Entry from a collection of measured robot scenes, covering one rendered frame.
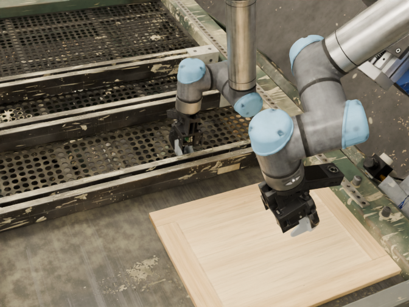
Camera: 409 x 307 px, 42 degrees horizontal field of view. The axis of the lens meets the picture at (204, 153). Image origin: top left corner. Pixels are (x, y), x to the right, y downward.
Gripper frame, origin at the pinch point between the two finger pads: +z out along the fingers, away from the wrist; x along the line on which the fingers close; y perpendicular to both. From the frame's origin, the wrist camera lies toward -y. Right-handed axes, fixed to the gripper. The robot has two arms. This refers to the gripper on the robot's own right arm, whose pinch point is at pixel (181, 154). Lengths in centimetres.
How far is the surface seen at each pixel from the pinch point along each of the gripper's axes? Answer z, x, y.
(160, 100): -4.4, 2.0, -23.7
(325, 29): 25, 132, -97
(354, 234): 0, 34, 49
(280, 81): 43, 96, -80
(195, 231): 0.3, -8.8, 31.0
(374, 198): -3, 46, 41
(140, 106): -4.4, -5.5, -22.7
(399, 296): -3, 30, 71
